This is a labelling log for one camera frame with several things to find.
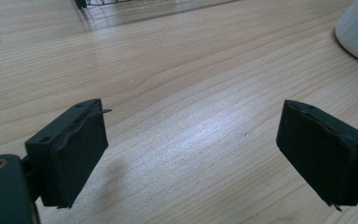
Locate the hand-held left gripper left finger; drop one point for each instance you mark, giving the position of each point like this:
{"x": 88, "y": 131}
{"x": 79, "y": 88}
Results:
{"x": 74, "y": 155}

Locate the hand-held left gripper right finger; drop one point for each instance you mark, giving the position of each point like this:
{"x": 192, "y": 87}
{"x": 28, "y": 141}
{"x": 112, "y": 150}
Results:
{"x": 323, "y": 152}

